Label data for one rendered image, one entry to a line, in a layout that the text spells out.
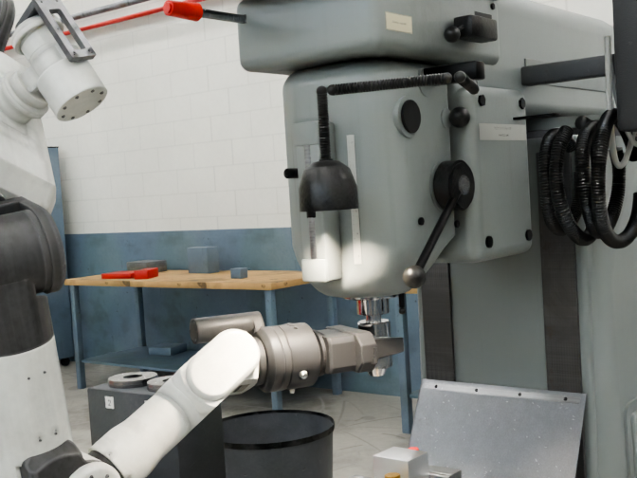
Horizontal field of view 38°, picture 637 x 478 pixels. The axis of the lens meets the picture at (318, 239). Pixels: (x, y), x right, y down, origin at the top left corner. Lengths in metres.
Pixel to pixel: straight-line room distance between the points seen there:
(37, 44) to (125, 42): 7.12
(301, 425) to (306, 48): 2.50
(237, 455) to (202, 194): 4.54
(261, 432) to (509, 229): 2.33
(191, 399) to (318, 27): 0.50
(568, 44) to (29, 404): 1.10
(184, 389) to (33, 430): 0.21
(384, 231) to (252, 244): 5.97
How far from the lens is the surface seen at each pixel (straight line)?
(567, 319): 1.59
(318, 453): 3.26
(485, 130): 1.37
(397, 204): 1.22
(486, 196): 1.37
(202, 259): 7.11
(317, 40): 1.22
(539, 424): 1.62
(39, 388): 1.03
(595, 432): 1.63
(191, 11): 1.22
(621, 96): 1.36
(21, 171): 1.09
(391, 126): 1.22
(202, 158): 7.52
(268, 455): 3.18
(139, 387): 1.72
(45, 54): 1.12
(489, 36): 1.34
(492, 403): 1.66
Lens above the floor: 1.46
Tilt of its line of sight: 3 degrees down
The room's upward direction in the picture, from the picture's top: 4 degrees counter-clockwise
